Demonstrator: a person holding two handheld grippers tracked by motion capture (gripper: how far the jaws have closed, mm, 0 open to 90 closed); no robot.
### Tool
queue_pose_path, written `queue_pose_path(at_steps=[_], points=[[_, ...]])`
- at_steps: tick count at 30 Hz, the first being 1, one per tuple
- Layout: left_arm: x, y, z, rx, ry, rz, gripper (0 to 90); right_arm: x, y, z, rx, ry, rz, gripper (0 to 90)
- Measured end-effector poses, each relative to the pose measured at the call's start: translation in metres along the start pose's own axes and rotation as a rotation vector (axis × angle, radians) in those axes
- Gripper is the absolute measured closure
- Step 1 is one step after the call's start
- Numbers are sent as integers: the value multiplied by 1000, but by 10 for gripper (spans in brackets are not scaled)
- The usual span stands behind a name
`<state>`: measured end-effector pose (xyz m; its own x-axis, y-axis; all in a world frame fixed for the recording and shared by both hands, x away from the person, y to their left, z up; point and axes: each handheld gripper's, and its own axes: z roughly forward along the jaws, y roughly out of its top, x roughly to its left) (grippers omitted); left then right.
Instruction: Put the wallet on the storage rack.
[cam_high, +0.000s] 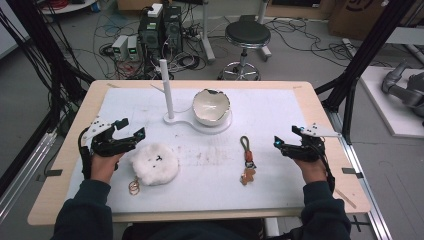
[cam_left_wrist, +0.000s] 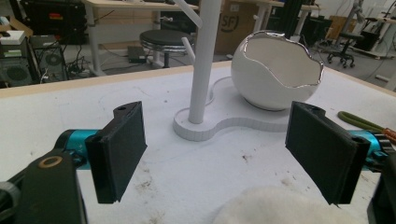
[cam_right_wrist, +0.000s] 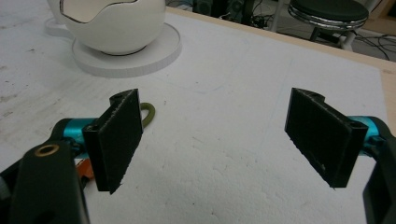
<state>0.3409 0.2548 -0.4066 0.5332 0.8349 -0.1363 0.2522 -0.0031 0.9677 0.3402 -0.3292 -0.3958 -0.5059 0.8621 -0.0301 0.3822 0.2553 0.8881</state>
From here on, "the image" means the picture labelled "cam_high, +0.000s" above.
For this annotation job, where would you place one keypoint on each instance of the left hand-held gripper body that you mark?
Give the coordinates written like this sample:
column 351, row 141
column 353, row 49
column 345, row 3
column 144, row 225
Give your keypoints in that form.
column 106, row 144

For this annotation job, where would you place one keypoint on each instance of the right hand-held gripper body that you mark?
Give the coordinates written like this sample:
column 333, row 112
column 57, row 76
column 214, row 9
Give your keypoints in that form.
column 305, row 148

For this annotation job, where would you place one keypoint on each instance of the person's right hand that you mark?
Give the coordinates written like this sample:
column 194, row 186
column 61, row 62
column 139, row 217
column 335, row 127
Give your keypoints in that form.
column 311, row 170

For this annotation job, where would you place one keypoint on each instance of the person's left hand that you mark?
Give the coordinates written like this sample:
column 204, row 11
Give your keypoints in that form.
column 104, row 166

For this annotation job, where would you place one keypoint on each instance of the white branched stand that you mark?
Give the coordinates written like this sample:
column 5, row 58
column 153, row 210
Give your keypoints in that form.
column 167, row 96

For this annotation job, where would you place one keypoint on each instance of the wooden table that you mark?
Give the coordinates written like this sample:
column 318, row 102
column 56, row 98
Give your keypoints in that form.
column 336, row 186

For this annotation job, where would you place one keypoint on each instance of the white eggshell-shaped bowl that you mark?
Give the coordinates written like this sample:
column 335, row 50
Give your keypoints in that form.
column 210, row 108

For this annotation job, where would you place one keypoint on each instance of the grey power supply unit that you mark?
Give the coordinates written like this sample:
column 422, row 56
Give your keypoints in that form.
column 119, row 46
column 133, row 47

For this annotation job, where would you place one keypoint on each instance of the white table mat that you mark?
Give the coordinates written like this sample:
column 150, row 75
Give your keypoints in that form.
column 213, row 186

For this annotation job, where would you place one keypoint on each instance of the white floor board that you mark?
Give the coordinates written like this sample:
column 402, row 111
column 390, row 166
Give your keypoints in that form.
column 383, row 110

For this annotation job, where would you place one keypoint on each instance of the black computer tower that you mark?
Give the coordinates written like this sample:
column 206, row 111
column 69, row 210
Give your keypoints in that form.
column 150, row 33
column 172, row 28

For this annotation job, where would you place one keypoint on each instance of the white metal stand leg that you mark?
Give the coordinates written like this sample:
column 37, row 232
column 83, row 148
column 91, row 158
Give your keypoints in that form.
column 263, row 30
column 207, row 36

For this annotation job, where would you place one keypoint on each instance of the black round stool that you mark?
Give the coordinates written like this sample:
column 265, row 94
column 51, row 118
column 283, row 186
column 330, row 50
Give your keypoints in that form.
column 247, row 33

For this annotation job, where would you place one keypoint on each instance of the person's lap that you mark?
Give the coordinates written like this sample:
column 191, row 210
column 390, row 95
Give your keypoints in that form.
column 200, row 231

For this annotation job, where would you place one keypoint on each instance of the white box on tower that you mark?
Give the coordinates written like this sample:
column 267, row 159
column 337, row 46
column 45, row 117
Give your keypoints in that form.
column 155, row 10

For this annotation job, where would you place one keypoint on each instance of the brown cardboard box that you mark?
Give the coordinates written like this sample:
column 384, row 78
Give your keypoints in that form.
column 360, row 16

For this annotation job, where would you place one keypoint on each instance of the aluminium rail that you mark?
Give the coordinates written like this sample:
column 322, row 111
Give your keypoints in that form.
column 23, row 180
column 363, row 180

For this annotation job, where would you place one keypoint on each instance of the black metal frame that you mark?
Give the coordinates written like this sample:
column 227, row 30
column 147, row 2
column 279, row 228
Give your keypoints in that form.
column 363, row 56
column 43, row 50

